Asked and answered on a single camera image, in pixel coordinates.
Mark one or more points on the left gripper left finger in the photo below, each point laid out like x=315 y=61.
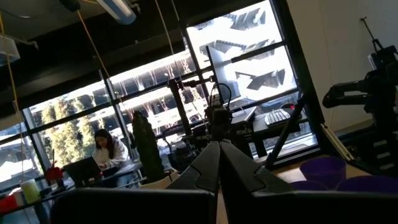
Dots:
x=199 y=180

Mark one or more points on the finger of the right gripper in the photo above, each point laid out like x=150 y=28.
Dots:
x=219 y=133
x=228 y=131

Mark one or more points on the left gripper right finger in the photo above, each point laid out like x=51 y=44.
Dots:
x=242 y=186

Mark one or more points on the black office desk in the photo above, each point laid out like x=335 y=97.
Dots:
x=259 y=129

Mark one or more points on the white keyboard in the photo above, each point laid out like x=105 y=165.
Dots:
x=276 y=117

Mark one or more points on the white plant pot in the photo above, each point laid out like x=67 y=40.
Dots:
x=158 y=183

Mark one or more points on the black stand pole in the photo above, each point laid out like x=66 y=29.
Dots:
x=181 y=109

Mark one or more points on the green cactus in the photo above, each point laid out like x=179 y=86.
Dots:
x=147 y=146

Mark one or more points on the grey office table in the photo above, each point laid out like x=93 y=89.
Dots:
x=130 y=169

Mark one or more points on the person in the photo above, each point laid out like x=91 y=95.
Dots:
x=112 y=152

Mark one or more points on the black laptop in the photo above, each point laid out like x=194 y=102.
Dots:
x=82 y=171

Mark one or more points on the red flower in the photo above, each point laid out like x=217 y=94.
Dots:
x=54 y=173

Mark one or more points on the black tripod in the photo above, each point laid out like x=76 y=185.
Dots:
x=374 y=42

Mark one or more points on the white tube lamp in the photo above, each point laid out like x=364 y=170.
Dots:
x=119 y=11

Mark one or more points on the green cup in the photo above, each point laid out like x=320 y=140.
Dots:
x=30 y=191

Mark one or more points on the red cup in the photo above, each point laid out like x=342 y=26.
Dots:
x=8 y=203

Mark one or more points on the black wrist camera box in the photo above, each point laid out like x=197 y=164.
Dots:
x=219 y=115

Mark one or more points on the black aluminium table frame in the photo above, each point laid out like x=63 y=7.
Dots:
x=298 y=62

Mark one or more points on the silver frame bracket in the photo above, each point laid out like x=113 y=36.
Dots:
x=337 y=143

